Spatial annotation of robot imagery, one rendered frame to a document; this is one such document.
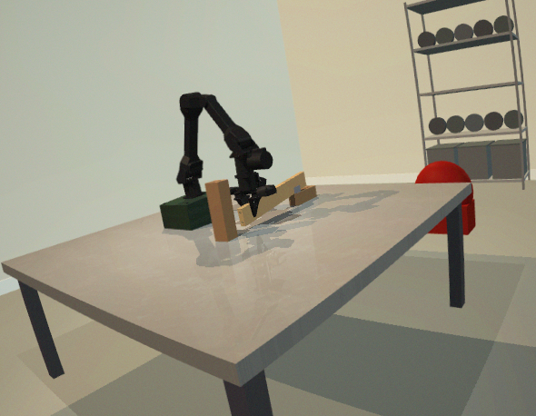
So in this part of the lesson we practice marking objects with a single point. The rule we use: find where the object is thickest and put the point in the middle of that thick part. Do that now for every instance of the long wooden rail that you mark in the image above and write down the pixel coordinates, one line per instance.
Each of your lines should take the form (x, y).
(284, 190)

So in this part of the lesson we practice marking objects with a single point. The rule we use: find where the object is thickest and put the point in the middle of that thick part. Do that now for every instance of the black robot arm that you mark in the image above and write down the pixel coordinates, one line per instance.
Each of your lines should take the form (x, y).
(235, 137)

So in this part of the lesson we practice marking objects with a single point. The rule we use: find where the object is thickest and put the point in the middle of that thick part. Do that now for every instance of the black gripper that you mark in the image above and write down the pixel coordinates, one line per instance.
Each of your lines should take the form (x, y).
(247, 185)

